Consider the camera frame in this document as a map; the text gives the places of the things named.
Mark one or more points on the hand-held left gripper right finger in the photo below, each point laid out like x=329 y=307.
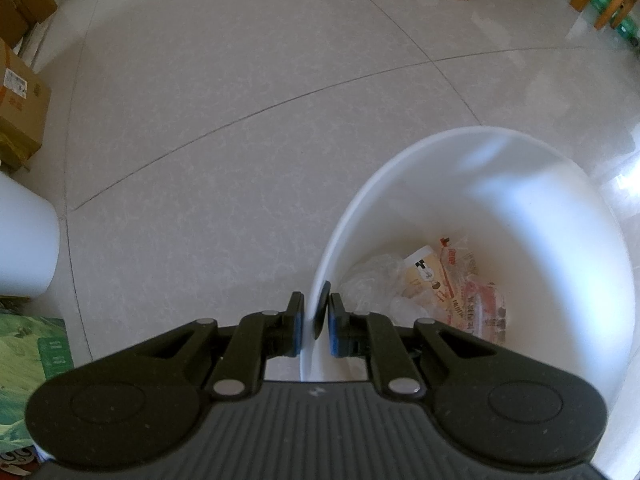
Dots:
x=332 y=330

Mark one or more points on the green printed box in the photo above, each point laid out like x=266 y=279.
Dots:
x=25 y=370

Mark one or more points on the clear red-printed plastic wrapper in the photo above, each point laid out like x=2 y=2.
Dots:
x=475 y=305

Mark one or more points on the cardboard box with white label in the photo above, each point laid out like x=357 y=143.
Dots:
x=20 y=100

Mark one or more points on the white tissue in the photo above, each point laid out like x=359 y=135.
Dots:
x=409 y=308

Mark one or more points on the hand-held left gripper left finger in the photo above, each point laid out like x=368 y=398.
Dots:
x=298 y=330

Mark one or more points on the clear plastic bag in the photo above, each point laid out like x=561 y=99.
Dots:
x=372 y=280

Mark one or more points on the white plastic bucket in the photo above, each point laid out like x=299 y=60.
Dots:
x=25 y=240

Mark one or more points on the green plastic bottle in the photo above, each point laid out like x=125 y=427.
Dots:
x=606 y=2
x=629 y=30

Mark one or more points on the white plastic trash bin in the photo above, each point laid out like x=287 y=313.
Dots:
x=500 y=210

